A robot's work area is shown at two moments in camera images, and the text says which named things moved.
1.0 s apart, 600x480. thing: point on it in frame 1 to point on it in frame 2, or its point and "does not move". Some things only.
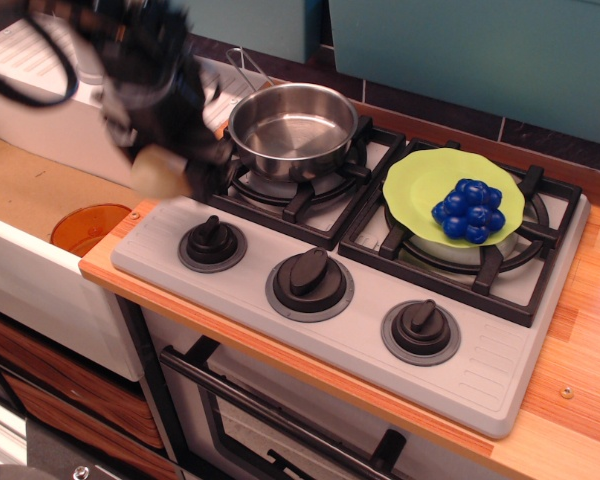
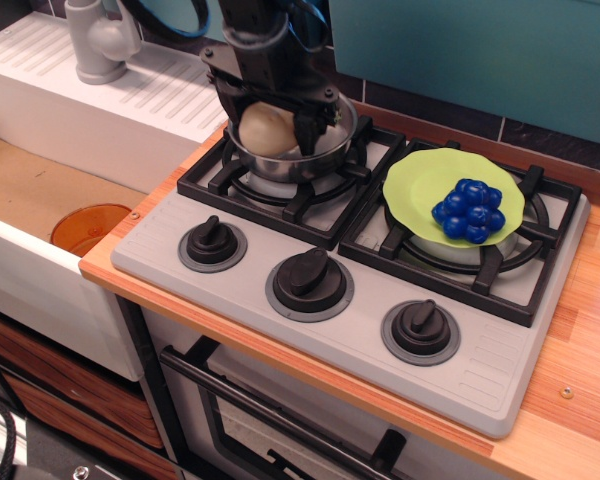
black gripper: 163,98 to 262,60
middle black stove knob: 309,288 does not move
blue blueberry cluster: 471,211 does not move
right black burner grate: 466,219 does not move
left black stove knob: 212,247 does not move
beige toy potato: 159,173 to 268,129
